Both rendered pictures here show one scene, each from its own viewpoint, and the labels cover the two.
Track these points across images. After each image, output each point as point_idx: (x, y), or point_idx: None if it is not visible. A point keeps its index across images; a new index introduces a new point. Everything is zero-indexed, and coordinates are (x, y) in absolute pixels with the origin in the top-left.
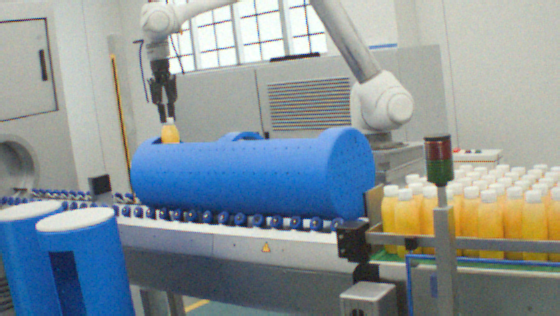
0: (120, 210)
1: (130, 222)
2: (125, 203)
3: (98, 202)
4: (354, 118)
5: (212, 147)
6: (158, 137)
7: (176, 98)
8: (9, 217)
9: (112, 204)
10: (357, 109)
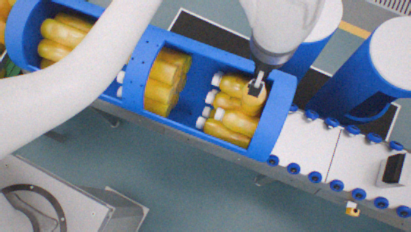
0: (351, 166)
1: (300, 110)
2: (365, 199)
3: (386, 163)
4: (15, 219)
5: (169, 35)
6: (272, 94)
7: (248, 91)
8: (401, 17)
9: (376, 184)
10: (1, 203)
